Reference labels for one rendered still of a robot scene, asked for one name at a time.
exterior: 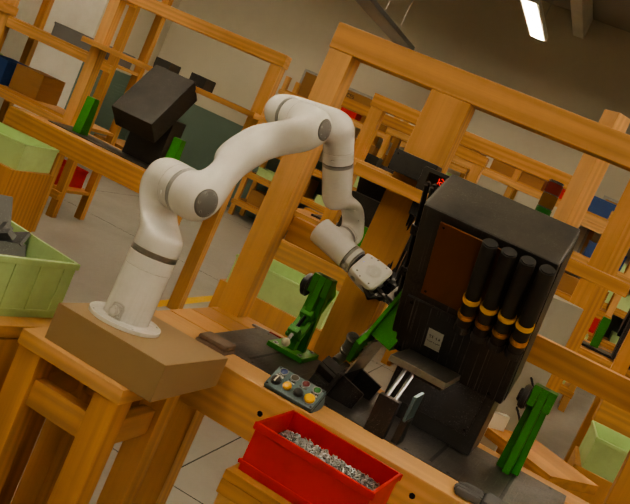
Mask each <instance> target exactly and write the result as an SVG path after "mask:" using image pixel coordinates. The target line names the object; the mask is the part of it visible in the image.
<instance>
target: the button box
mask: <svg viewBox="0 0 630 504"><path fill-rule="evenodd" d="M281 369H286V368H284V367H282V366H279V367H278V369H277V370H276V371H275V372H274V373H273V374H272V375H271V376H270V377H269V378H268V379H267V380H266V381H265V382H264V387H265V388H267V389H269V390H271V391H272V392H274V393H276V394H277V395H279V396H281V397H283V398H284V399H286V400H288V401H290V402H291V403H293V404H295V405H297V406H298V407H300V408H302V409H304V410H305V411H307V412H309V413H313V412H316V411H318V410H320V409H321V408H322V407H323V405H324V401H325V396H326V391H325V390H323V389H321V388H320V387H319V388H320V389H321V392H320V393H316V392H314V388H315V387H317V386H316V385H314V384H312V383H310V382H309V381H308V382H309V383H310V385H309V386H308V387H305V386H303V384H302V383H303V382H304V381H307V380H305V379H303V378H301V377H300V376H298V375H297V376H298V377H299V379H298V380H293V379H292V378H291V377H292V375H296V374H294V373H292V372H291V371H289V370H288V369H287V370H288V373H287V374H282V373H281ZM274 375H279V376H280V377H281V382H280V383H278V384H275V383H273V382H272V381H271V378H272V376H274ZM286 381H288V382H290V383H291V384H292V388H291V389H289V390H286V389H284V388H283V383H284V382H286ZM296 388H301V389H302V390H303V394H302V395H301V396H296V395H295V394H294V389H296ZM308 393H311V394H313V395H314V396H315V401H314V402H313V403H307V402H305V400H304V396H305V395H306V394H308Z"/></svg>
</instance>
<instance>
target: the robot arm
mask: <svg viewBox="0 0 630 504"><path fill-rule="evenodd" d="M264 115H265V119H266V121H267V122H268V123H263V124H257V125H254V126H251V127H248V128H246V129H244V130H242V131H241V132H239V133H237V134H236V135H234V136H233V137H231V138H230V139H228V140H227V141H225V142H224V143H223V144H222V145H221V146H220V147H219V148H218V149H217V151H216V153H215V156H214V161H213V162H212V163H211V164H210V165H209V166H208V167H206V168H205V169H203V170H196V169H194V168H192V167H190V166H189V165H187V164H185V163H183V162H181V161H179V160H176V159H173V158H160V159H157V160H155V161H154V162H152V163H151V164H150V165H149V166H148V168H147V169H146V171H145V172H144V174H143V176H142V179H141V182H140V187H139V210H140V223H139V228H138V231H137V233H136V235H135V238H134V240H133V242H132V244H131V247H130V249H129V251H128V254H127V256H126V258H125V260H124V263H123V265H122V267H121V270H120V272H119V274H118V276H117V279H116V281H115V283H114V286H113V288H112V290H111V292H110V295H109V297H108V299H107V302H101V301H94V302H91V303H90V305H89V308H88V309H89V311H90V312H91V313H92V314H93V315H94V316H95V317H97V318H98V319H99V320H101V321H103V322H104V323H106V324H108V325H110V326H112V327H114V328H116V329H119V330H121V331H124V332H126V333H129V334H132V335H136V336H140V337H145V338H157V337H159V335H160V333H161V330H160V328H159V327H158V326H157V325H156V324H155V323H154V322H152V321H151V319H152V317H153V315H154V313H155V310H156V308H157V306H158V304H159V301H160V299H161V297H162V295H163V292H164V290H165V288H166V286H167V283H168V281H169V279H170V277H171V274H172V272H173V270H174V268H175V265H176V263H177V261H178V259H179V256H180V254H181V251H182V248H183V241H182V237H181V233H180V230H179V225H178V219H177V215H178V216H180V217H182V218H184V219H186V220H189V221H195V222H196V221H203V220H206V219H208V218H210V217H211V216H213V215H214V214H215V213H216V212H217V211H218V210H219V209H220V208H221V206H222V205H223V203H224V202H225V200H226V199H227V197H228V195H229V194H230V192H231V191H232V189H233V188H234V186H235V185H236V184H237V183H238V182H239V180H240V179H241V178H242V177H244V176H245V175H246V174H247V173H249V172H250V171H252V170H253V169H255V168H256V167H258V166H260V165H261V164H263V163H265V162H266V161H268V160H270V159H273V158H276V157H279V156H284V155H289V154H295V153H301V152H306V151H309V150H312V149H314V148H316V147H318V146H320V145H322V144H323V158H322V199H323V203H324V205H325V206H326V207H327V208H329V209H331V210H341V212H342V224H341V226H340V227H338V226H336V225H335V224H333V223H332V222H331V221H330V220H329V219H326V220H324V221H322V222H321V223H319V224H318V225H317V226H316V227H315V229H314V230H313V231H312V233H311V236H310V240H311V241H312V242H313V243H314V244H315V245H317V246H318V247H319V248H320V249H321V250H322V251H323V252H324V253H325V254H326V255H327V256H329V257H330V258H331V259H332V260H333V261H334V262H335V263H336V264H337V265H338V266H339V267H341V268H342V269H343V270H344V271H345V272H348V275H349V277H350V278H351V279H352V281H353V282H354V283H355V284H356V285H357V287H358V288H359V289H360V290H361V291H362V292H364V294H365V296H366V299H367V300H371V299H380V300H381V301H382V300H383V301H384V302H385V303H387V304H388V305H390V303H391V302H392V301H391V300H390V299H389V298H388V297H387V295H388V294H385V293H384V292H383V290H382V289H381V288H382V287H383V286H384V285H385V286H386V287H387V288H389V289H390V290H392V291H393V290H394V289H395V288H396V287H397V284H396V277H397V273H395V272H392V270H391V269H390V268H389V267H387V266H386V265H385V264H384V263H382V262H381V261H380V260H378V259H377V258H375V257H374V256H372V255H370V254H365V251H363V250H362V249H361V248H360V247H359V246H358V244H359V243H360V242H361V240H362V238H363V235H364V224H365V215H364V210H363V207H362V205H361V204H360V203H359V202H358V201H357V200H356V199H355V198H354V197H353V196H352V183H353V165H354V144H355V129H354V124H353V122H352V120H351V118H350V117H349V116H348V115H347V114H346V113H345V112H343V111H341V110H339V109H336V108H333V107H330V106H327V105H324V104H320V103H317V102H314V101H311V100H308V99H305V98H301V97H297V96H293V95H289V94H278V95H275V96H273V97H271V98H270V99H269V100H268V101H267V103H266V105H265V108H264ZM389 277H391V279H390V278H389Z"/></svg>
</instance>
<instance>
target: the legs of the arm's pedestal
mask: <svg viewBox="0 0 630 504"><path fill-rule="evenodd" d="M179 397H180V395H178V396H174V397H170V398H166V399H162V400H158V401H155V402H151V403H150V402H148V401H147V400H145V399H142V400H138V401H134V402H130V403H126V404H121V405H116V404H114V403H113V402H111V401H110V400H108V399H107V398H105V397H103V396H102V395H100V394H99V393H97V392H95V391H94V390H92V389H91V388H89V387H87V386H86V385H84V384H83V383H81V382H79V381H78V380H76V379H75V378H73V377H72V376H70V375H68V374H67V373H65V372H64V371H62V370H60V369H59V368H57V367H56V366H54V365H52V364H51V363H49V362H48V361H46V360H45V359H43V358H41V357H40V356H38V355H37V354H35V353H33V352H32V351H30V350H29V349H27V348H25V347H24V346H22V345H21V344H20V345H19V347H18V349H17V352H16V354H15V357H14V359H13V362H12V364H11V367H10V369H9V372H8V374H7V376H6V379H5V381H4V384H3V386H2V389H1V391H0V494H1V491H2V489H3V486H4V484H5V481H6V479H7V477H8V474H9V472H10V469H11V467H12V465H13V462H14V460H15V457H16V455H17V452H18V450H19V448H20V445H21V443H22V440H23V438H24V436H25V433H26V431H27V428H28V426H29V424H30V421H31V419H32V416H33V414H34V411H36V412H38V413H39V414H41V415H42V416H44V417H45V418H46V420H45V423H44V425H43V428H42V430H41V432H40V435H39V437H38V440H37V442H36V444H35V447H34V449H33V452H32V454H31V456H30V459H29V461H28V464H27V466H26V468H25V471H24V473H23V476H22V478H21V480H20V483H19V485H18V488H17V490H16V492H15V495H14V497H13V500H12V502H11V504H89V502H90V500H91V497H92V495H93V493H94V490H95V488H96V486H97V484H98V481H99V479H100V477H101V474H102V472H103V470H104V467H105V465H106V463H107V460H108V458H109V456H110V453H111V451H112V449H113V446H114V444H116V443H119V442H122V441H123V442H122V444H121V447H120V449H119V451H118V454H117V456H116V458H115V461H114V463H113V465H112V468H111V470H110V472H109V475H108V477H107V479H106V482H105V484H104V486H103V489H102V491H101V493H100V496H99V498H98V500H97V503H96V504H133V502H134V500H135V498H136V495H137V493H138V491H139V488H140V486H141V484H142V482H143V479H144V477H145V475H146V472H147V470H148V468H149V466H150V463H151V461H152V459H153V456H154V454H155V452H156V450H157V447H158V445H159V443H160V440H161V438H162V436H163V433H164V431H165V429H166V427H167V424H168V422H169V420H170V417H171V415H172V413H173V411H174V408H175V406H176V404H177V401H178V399H179Z"/></svg>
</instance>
